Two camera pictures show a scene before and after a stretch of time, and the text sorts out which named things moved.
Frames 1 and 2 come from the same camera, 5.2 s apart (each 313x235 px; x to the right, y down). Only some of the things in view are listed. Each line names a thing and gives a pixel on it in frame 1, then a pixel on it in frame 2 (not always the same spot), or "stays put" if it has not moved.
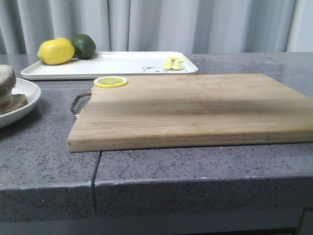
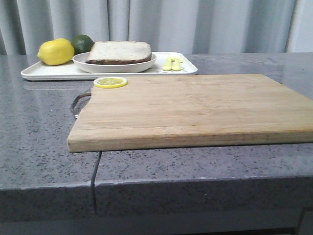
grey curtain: (190, 26) stays put
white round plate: (33, 94) → (79, 61)
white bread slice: (8, 81) → (118, 52)
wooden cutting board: (164, 110) stays put
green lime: (84, 46) stays put
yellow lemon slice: (110, 82) stays put
